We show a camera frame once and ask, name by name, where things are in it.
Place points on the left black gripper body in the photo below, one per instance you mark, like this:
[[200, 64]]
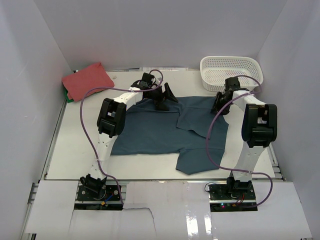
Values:
[[156, 95]]

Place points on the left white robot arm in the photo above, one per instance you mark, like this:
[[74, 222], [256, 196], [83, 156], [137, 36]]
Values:
[[111, 123]]

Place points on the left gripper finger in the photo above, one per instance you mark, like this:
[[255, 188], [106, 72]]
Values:
[[168, 94], [160, 106]]

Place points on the blue t shirt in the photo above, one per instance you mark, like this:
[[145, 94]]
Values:
[[184, 129]]

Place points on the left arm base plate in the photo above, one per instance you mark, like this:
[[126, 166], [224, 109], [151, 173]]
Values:
[[108, 199]]

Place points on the folded green t shirt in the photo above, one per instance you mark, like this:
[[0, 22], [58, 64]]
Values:
[[68, 98]]

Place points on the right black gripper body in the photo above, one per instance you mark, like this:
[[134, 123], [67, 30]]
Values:
[[222, 101]]

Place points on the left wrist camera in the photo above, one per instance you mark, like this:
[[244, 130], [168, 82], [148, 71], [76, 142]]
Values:
[[149, 82]]

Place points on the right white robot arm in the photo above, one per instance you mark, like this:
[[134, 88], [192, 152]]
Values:
[[259, 129]]

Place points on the white plastic laundry basket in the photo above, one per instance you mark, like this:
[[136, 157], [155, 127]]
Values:
[[215, 69]]

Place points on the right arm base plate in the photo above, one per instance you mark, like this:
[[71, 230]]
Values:
[[231, 196]]

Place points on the folded red t shirt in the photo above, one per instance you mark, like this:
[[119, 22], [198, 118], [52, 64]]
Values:
[[83, 80]]

